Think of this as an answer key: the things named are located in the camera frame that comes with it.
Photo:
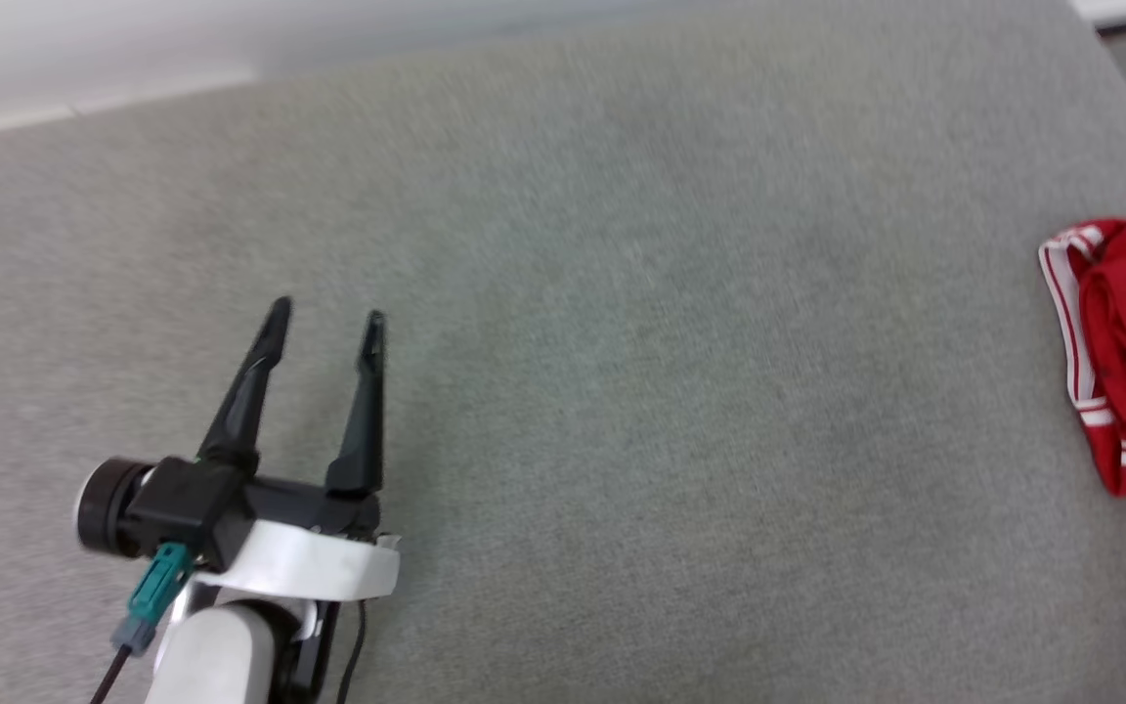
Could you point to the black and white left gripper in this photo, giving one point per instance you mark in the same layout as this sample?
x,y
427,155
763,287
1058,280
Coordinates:
x,y
319,562

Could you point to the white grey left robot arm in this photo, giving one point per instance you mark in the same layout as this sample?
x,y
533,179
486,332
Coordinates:
x,y
221,660

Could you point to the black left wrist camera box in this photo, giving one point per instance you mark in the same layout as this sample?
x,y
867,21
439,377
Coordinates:
x,y
182,508

